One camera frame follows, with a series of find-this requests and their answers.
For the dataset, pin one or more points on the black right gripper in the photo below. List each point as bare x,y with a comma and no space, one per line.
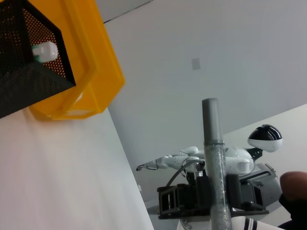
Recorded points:
199,196

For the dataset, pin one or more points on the grey marker pen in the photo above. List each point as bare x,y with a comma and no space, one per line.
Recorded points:
213,143

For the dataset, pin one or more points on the mint green pen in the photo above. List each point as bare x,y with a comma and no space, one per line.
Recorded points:
46,51

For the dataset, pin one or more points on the black mesh pen holder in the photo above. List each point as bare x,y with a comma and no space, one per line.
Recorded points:
24,83

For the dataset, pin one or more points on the white humanoid robot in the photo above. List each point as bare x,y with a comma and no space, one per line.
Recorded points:
239,160

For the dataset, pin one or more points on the brown rounded object black base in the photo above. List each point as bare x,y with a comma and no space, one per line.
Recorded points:
292,187

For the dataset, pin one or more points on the yellow plastic bin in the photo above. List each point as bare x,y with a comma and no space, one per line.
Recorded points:
96,48

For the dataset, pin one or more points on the white wall plate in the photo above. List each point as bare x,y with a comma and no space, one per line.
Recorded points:
196,63

